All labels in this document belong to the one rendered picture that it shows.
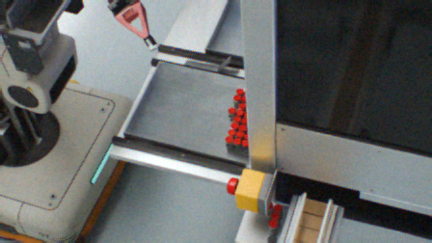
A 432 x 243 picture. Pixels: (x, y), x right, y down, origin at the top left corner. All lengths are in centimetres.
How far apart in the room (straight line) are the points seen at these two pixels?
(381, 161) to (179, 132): 61
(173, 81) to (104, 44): 139
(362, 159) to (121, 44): 200
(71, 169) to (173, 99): 77
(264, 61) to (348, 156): 32
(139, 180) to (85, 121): 34
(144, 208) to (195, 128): 97
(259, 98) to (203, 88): 56
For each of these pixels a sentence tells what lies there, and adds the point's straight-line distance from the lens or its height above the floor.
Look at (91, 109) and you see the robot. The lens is 286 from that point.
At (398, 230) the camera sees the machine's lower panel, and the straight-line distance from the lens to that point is 184.
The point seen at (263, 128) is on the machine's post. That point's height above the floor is 117.
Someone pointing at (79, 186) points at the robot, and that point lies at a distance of 268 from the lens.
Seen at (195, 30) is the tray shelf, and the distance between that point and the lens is 222.
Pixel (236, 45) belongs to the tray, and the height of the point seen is 88.
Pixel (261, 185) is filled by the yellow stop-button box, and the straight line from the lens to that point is 170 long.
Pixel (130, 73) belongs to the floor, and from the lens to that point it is 331.
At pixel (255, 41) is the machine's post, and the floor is 145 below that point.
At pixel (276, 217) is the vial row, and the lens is 178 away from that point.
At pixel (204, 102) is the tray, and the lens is 203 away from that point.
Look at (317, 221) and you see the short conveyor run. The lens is 177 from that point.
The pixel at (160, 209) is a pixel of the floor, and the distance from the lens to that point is 289.
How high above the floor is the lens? 248
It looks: 53 degrees down
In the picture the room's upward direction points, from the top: 7 degrees counter-clockwise
